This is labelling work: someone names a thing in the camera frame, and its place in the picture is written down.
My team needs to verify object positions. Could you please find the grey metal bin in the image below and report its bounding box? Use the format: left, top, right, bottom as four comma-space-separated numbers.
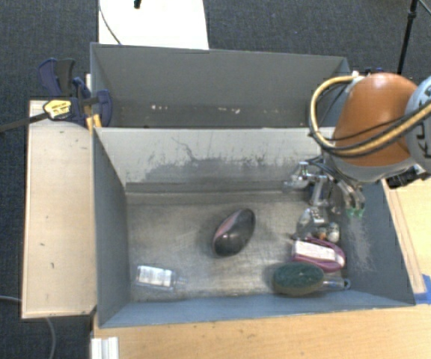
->
89, 42, 417, 329

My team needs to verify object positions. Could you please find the small clear plastic tube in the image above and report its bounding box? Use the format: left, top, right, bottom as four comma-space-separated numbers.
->
323, 277, 352, 292

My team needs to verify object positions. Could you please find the pink and white packet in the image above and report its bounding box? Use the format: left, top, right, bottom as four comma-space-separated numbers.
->
290, 237, 347, 274

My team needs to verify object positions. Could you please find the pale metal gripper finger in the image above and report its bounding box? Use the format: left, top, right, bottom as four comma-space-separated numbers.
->
293, 206, 329, 240
317, 221, 341, 243

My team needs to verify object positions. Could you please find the pale wood flat board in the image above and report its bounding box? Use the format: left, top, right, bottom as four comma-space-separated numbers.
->
21, 99, 97, 319

